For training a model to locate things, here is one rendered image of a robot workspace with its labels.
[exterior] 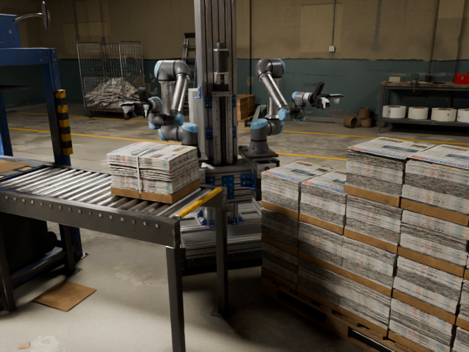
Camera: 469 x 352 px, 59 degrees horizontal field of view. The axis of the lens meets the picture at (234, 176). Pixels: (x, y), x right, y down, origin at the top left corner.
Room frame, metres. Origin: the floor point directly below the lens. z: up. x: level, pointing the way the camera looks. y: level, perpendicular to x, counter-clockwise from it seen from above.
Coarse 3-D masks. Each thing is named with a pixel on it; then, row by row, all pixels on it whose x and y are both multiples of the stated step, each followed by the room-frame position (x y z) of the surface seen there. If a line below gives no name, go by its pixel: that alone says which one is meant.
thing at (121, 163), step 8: (136, 144) 2.26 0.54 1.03; (144, 144) 2.25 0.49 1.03; (152, 144) 2.26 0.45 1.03; (160, 144) 2.27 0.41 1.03; (112, 152) 2.09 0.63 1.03; (120, 152) 2.08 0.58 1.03; (128, 152) 2.08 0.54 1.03; (136, 152) 2.08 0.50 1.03; (112, 160) 2.06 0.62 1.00; (120, 160) 2.04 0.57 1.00; (128, 160) 2.01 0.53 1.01; (112, 168) 2.06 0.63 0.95; (120, 168) 2.04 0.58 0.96; (128, 168) 2.02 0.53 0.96; (112, 176) 2.07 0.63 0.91; (120, 176) 2.05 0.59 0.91; (128, 176) 2.02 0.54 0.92; (112, 184) 2.07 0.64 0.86; (120, 184) 2.05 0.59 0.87; (128, 184) 2.03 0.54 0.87
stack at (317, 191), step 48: (288, 192) 2.23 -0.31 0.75; (336, 192) 2.00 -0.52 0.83; (288, 240) 2.23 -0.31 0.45; (336, 240) 1.99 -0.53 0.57; (384, 240) 1.80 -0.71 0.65; (432, 240) 1.65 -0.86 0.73; (288, 288) 2.21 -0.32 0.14; (336, 288) 1.98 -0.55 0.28; (432, 288) 1.63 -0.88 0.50; (384, 336) 1.78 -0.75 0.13; (432, 336) 1.60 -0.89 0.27
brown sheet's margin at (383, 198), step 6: (348, 186) 1.95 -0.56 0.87; (348, 192) 1.95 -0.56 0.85; (354, 192) 1.93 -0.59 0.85; (360, 192) 1.90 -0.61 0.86; (366, 192) 1.88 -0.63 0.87; (372, 192) 1.86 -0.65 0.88; (366, 198) 1.88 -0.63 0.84; (372, 198) 1.86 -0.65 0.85; (378, 198) 1.84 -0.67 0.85; (384, 198) 1.82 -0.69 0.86; (390, 198) 1.79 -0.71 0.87; (396, 198) 1.77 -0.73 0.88; (390, 204) 1.79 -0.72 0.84; (396, 204) 1.77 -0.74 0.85
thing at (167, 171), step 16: (144, 160) 1.98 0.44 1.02; (160, 160) 1.94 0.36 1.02; (176, 160) 1.98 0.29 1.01; (192, 160) 2.12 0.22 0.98; (144, 176) 1.98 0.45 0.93; (160, 176) 1.95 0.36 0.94; (176, 176) 1.97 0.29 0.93; (192, 176) 2.10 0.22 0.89; (160, 192) 1.95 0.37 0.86; (176, 192) 1.97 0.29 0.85
